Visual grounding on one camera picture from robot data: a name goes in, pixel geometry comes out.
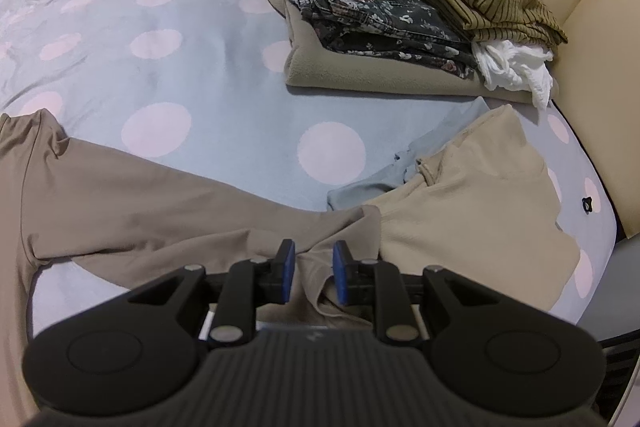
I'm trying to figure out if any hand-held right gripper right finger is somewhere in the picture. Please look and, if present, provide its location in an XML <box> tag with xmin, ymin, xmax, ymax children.
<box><xmin>332</xmin><ymin>239</ymin><xmax>526</xmax><ymax>348</ymax></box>

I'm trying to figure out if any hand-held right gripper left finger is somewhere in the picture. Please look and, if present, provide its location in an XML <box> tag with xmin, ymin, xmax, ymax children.
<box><xmin>100</xmin><ymin>238</ymin><xmax>297</xmax><ymax>348</ymax></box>

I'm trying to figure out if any taupe shirt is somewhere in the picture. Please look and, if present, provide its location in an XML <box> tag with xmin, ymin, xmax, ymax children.
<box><xmin>0</xmin><ymin>109</ymin><xmax>383</xmax><ymax>427</ymax></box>

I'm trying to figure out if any light blue garment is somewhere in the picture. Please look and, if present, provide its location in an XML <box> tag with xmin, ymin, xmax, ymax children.
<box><xmin>327</xmin><ymin>97</ymin><xmax>491</xmax><ymax>211</ymax></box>

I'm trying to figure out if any beige shirt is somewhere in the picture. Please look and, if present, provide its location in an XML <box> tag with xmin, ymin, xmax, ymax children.
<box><xmin>362</xmin><ymin>104</ymin><xmax>581</xmax><ymax>313</ymax></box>

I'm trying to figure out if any folded olive fleece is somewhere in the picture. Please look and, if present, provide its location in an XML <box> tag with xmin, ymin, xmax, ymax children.
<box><xmin>263</xmin><ymin>0</ymin><xmax>538</xmax><ymax>105</ymax></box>

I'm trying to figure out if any white ruffled garment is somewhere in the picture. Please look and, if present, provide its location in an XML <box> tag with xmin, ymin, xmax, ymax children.
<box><xmin>472</xmin><ymin>39</ymin><xmax>556</xmax><ymax>110</ymax></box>

